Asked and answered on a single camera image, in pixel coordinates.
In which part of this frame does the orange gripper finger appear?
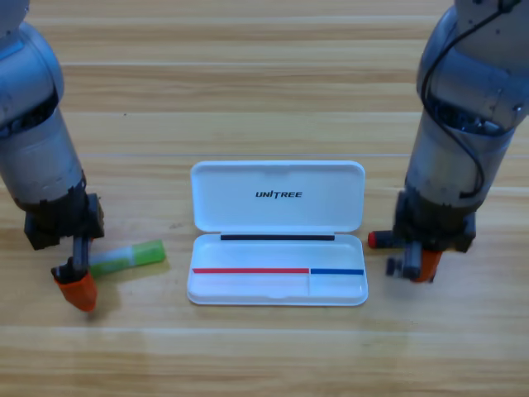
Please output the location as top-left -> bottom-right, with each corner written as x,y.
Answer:
411,247 -> 444,285
53,269 -> 99,313

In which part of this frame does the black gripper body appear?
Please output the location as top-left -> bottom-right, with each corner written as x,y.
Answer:
385,189 -> 477,278
15,177 -> 106,284

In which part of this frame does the red and black marker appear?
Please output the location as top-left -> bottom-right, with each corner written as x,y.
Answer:
367,230 -> 398,251

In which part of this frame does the white Unitree pencil case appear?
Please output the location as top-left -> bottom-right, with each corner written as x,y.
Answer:
186,160 -> 369,307

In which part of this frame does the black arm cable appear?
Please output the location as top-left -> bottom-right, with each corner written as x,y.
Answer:
420,0 -> 522,199

